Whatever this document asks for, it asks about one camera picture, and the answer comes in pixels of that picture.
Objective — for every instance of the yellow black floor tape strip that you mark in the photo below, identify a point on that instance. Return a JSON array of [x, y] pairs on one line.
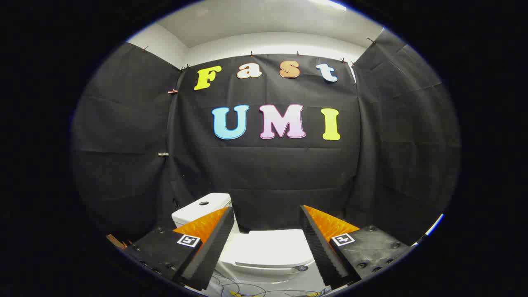
[[235, 293]]

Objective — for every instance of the white toilet with tank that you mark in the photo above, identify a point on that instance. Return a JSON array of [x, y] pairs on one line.
[[198, 210]]

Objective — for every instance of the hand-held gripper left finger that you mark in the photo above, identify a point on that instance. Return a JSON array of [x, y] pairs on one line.
[[214, 247]]

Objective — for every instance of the black backdrop cloth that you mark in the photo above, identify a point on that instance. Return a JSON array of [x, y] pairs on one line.
[[268, 173]]

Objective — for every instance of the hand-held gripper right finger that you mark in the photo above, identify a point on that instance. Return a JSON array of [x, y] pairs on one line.
[[319, 247]]

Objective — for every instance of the small brown wooden piece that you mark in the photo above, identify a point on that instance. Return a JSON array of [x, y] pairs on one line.
[[116, 241]]

